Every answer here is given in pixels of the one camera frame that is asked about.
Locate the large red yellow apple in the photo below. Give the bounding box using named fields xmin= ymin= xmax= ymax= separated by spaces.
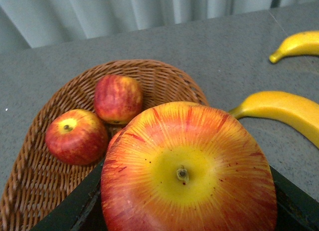
xmin=101 ymin=102 xmax=277 ymax=231

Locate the red apple basket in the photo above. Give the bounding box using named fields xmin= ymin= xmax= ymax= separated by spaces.
xmin=45 ymin=109 xmax=109 ymax=166
xmin=94 ymin=74 xmax=143 ymax=125

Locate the grey pleated curtain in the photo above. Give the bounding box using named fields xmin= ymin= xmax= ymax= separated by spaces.
xmin=0 ymin=0 xmax=317 ymax=53

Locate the red apple left basket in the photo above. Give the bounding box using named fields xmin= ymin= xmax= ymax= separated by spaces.
xmin=45 ymin=109 xmax=109 ymax=166

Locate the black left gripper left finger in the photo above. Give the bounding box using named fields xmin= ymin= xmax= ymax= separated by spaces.
xmin=32 ymin=161 xmax=107 ymax=231

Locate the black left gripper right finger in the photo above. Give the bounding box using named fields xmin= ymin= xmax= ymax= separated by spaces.
xmin=270 ymin=167 xmax=319 ymax=231

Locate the red apple rear basket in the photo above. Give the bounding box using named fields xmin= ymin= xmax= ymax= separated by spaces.
xmin=94 ymin=74 xmax=143 ymax=125

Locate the yellow banana behind apple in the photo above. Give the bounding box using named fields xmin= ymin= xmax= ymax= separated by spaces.
xmin=269 ymin=30 xmax=319 ymax=63

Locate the brown wicker basket left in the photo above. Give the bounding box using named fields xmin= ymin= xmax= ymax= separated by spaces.
xmin=0 ymin=59 xmax=208 ymax=231

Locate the yellow banana table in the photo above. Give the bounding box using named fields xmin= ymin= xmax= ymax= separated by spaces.
xmin=229 ymin=91 xmax=319 ymax=147

